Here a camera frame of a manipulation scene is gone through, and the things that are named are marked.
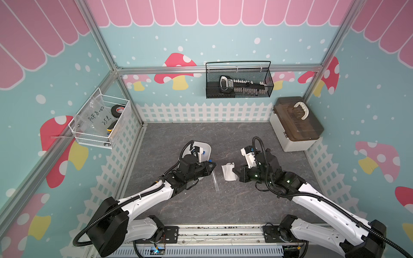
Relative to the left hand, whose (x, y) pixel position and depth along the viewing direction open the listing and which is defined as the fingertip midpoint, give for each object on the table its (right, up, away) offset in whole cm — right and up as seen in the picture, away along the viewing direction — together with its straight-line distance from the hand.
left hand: (216, 167), depth 80 cm
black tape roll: (-50, +29, +1) cm, 58 cm away
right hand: (+7, 0, -7) cm, 10 cm away
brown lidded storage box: (+51, +22, +21) cm, 60 cm away
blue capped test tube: (-1, -5, -2) cm, 6 cm away
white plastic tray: (-6, +7, +23) cm, 25 cm away
